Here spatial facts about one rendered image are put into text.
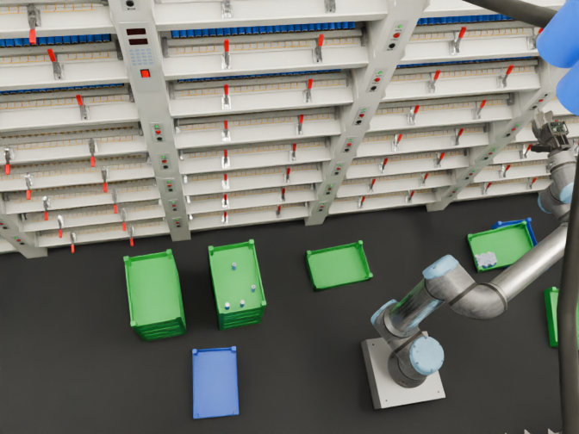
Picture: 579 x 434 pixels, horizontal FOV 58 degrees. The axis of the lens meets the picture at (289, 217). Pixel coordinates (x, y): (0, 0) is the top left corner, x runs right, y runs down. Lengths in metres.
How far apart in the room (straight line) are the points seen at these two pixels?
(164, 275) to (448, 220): 1.58
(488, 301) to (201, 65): 1.15
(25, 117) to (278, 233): 1.45
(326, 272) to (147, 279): 0.92
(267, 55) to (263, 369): 1.55
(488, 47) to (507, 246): 1.47
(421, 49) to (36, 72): 1.11
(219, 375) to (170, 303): 0.47
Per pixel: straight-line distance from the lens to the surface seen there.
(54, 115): 1.77
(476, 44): 1.81
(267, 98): 1.75
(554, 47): 0.75
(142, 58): 1.50
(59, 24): 1.44
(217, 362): 2.60
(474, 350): 2.89
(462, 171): 2.64
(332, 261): 2.76
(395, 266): 2.84
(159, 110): 1.70
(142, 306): 2.34
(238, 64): 1.57
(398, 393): 2.54
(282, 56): 1.60
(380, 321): 2.34
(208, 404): 2.58
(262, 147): 2.10
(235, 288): 2.33
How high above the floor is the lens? 2.58
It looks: 67 degrees down
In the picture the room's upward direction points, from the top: 17 degrees clockwise
